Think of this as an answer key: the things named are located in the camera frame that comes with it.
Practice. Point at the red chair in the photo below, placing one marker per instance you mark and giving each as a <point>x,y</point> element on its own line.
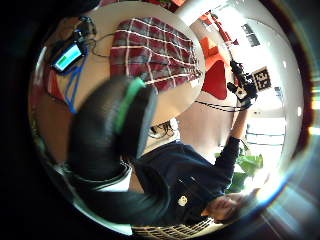
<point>216,78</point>

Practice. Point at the white marker cube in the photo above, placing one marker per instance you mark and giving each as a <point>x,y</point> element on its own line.
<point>262,78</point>

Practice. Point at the black device with lit screen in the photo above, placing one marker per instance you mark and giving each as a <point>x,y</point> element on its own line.
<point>68,56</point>

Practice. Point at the red plaid cloth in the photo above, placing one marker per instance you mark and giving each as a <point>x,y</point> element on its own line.
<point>150,50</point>

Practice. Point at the green potted plant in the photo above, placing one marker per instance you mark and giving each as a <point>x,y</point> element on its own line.
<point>248,165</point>

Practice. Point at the the person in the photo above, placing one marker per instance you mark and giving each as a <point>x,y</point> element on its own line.
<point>180,176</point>

